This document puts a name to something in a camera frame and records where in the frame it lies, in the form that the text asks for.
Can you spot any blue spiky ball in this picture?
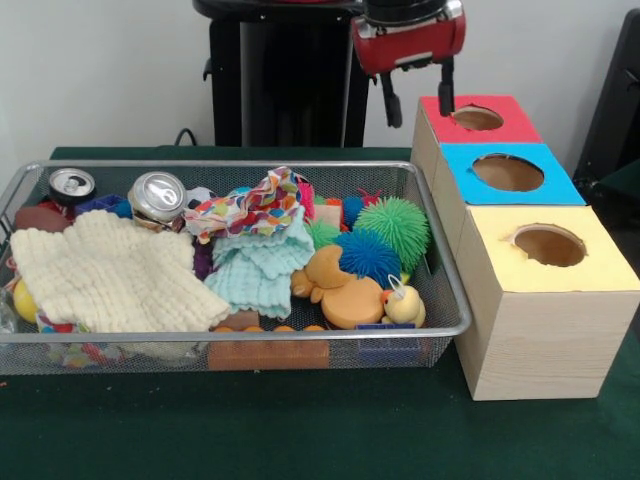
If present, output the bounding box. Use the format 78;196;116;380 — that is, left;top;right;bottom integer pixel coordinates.
335;229;403;289

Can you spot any orange toy brick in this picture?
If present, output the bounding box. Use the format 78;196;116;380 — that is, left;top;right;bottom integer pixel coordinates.
208;322;331;371

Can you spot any orange foam duck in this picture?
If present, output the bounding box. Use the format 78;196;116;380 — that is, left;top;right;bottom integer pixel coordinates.
291;244;387;330

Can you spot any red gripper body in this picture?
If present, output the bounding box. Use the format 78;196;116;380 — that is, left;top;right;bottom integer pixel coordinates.
351;3;467;78

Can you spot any black chair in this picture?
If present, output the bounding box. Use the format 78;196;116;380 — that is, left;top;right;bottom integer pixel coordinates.
580;10;640;196

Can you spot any multicolour polka dot cloth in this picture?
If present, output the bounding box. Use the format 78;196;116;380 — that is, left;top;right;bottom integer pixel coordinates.
185;166;316;244

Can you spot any small green spiky ball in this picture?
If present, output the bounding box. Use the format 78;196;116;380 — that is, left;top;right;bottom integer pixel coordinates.
305;218;343;251

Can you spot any brown toy football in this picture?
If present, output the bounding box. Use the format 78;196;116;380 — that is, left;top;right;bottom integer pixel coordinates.
14;203;73;233

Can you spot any upright dark soda can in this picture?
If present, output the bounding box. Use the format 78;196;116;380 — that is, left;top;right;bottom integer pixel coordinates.
48;167;98;209

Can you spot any mint green cloth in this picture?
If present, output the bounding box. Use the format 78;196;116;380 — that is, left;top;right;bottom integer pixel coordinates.
205;215;316;319

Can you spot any crushed silver can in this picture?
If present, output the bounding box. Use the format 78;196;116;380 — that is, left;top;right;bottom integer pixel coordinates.
128;171;189;226

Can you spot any yellow ball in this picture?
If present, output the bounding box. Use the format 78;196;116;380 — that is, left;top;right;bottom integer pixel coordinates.
12;278;43;323

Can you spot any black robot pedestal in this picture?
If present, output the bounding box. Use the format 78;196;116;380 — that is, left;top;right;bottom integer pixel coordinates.
193;0;403;149

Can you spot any shallow clear mesh bin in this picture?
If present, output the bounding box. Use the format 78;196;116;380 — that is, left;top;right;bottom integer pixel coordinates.
0;160;473;376

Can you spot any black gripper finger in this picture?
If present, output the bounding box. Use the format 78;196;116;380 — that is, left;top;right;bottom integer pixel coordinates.
437;57;457;117
378;70;403;129

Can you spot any small yellow rubber duck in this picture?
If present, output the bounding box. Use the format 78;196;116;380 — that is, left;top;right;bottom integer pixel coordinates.
381;275;427;327

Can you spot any cream knit cloth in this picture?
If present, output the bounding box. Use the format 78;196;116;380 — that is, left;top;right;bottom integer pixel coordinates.
10;210;231;334

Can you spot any wooden box with three holes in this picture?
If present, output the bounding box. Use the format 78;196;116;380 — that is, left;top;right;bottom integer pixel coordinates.
410;95;640;401

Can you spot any large green spiky ball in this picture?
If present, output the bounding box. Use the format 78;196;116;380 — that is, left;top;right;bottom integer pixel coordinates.
355;196;432;273

